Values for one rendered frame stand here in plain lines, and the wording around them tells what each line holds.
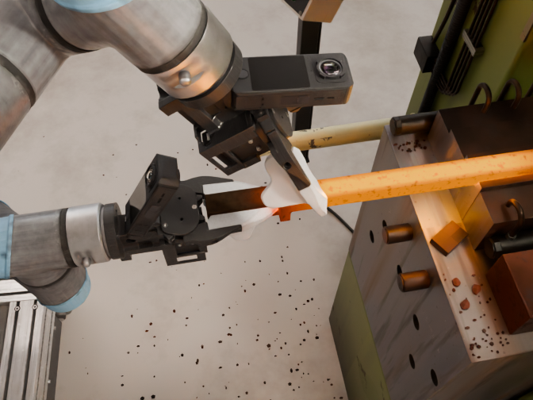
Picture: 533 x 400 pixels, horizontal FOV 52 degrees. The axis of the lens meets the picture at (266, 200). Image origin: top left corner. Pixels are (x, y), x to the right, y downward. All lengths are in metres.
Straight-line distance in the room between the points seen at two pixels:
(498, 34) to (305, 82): 0.52
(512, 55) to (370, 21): 1.58
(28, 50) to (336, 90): 0.26
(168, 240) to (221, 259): 1.11
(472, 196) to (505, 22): 0.30
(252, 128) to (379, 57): 1.84
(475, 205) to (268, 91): 0.38
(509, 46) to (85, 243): 0.68
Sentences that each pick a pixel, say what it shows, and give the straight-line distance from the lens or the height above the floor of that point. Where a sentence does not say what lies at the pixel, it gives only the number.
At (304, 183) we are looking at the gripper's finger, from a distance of 0.55.
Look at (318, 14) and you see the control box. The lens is 1.00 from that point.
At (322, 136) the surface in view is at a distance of 1.22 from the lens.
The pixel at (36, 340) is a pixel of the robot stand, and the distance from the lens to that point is 1.54.
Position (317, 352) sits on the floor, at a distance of 1.66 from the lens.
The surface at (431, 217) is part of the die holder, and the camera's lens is 0.82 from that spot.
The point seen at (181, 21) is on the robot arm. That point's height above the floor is 1.32.
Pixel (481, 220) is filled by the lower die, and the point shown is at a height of 0.97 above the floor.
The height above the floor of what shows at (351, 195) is 1.01.
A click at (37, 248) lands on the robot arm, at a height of 1.01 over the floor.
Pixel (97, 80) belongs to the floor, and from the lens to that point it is 2.30.
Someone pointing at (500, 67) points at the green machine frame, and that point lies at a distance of 0.97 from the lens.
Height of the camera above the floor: 1.60
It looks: 59 degrees down
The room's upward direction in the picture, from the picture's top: straight up
